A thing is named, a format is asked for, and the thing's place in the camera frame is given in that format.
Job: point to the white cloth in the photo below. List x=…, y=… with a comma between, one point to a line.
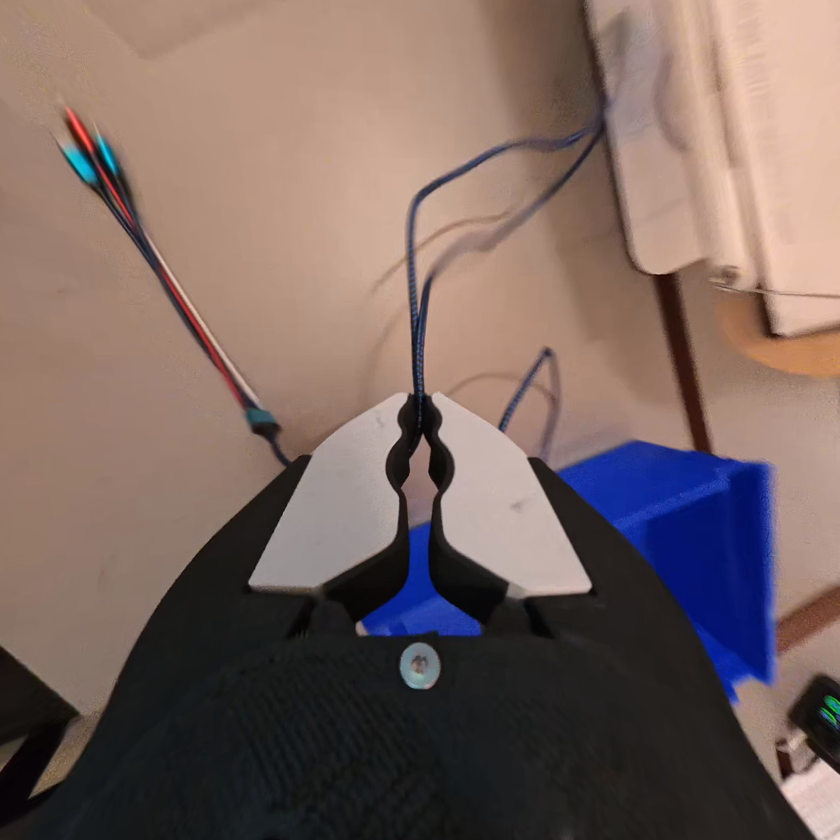
x=709, y=131

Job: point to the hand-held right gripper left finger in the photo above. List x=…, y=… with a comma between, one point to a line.
x=328, y=512

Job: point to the blue plastic bin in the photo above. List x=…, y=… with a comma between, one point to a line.
x=689, y=525

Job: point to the round wooden stool seat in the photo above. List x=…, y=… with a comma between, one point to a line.
x=781, y=348

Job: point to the black stand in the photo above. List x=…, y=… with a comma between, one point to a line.
x=26, y=709

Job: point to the black device with green lights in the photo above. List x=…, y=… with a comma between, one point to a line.
x=820, y=715

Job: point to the dark wooden leg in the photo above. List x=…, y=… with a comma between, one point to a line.
x=686, y=367

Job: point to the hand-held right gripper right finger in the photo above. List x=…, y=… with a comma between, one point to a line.
x=505, y=518

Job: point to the white printed paper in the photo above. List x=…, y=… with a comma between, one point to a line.
x=817, y=804

